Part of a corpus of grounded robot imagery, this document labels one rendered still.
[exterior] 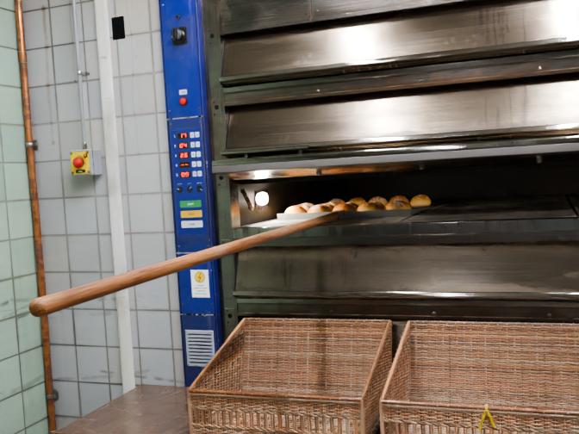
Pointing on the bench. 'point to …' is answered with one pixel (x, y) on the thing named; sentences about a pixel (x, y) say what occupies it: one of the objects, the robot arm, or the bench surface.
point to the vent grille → (199, 347)
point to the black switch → (179, 35)
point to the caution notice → (200, 283)
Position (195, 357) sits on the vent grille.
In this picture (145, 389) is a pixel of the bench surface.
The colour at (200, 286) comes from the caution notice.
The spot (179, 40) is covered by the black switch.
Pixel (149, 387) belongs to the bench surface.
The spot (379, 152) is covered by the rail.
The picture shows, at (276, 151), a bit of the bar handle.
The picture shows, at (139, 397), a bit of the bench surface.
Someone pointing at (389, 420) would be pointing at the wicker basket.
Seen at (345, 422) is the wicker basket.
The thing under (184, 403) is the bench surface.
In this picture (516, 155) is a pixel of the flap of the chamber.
